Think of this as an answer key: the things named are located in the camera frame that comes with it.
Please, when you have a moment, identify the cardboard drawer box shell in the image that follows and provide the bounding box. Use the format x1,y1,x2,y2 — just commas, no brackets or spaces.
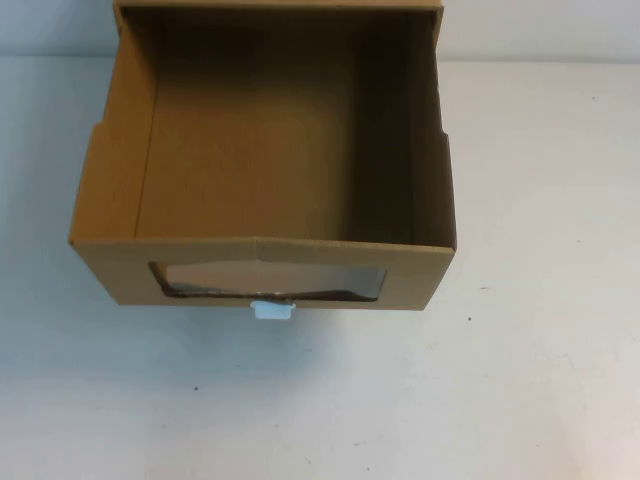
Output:
112,0,446,12

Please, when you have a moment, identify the cardboard drawer with window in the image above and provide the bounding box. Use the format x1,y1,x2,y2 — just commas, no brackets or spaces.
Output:
67,5,459,311

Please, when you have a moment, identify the white plastic drawer handle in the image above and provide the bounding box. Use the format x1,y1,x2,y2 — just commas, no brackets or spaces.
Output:
253,300,294,322

